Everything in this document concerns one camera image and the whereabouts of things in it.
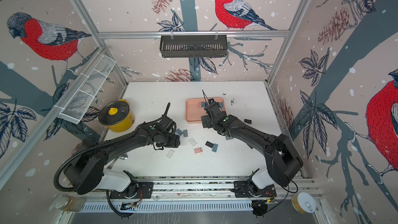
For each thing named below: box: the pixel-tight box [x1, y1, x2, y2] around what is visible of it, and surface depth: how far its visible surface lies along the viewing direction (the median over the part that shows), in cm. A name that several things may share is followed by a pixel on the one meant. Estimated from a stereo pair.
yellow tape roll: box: [291, 191, 317, 215], surface depth 67 cm
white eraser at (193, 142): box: [188, 137, 198, 147], surface depth 92 cm
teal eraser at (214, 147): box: [211, 143, 219, 153], surface depth 90 cm
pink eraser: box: [193, 147, 203, 154], surface depth 88 cm
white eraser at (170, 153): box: [165, 149, 175, 160], surface depth 87 cm
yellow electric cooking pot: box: [98, 99, 135, 133], surface depth 92 cm
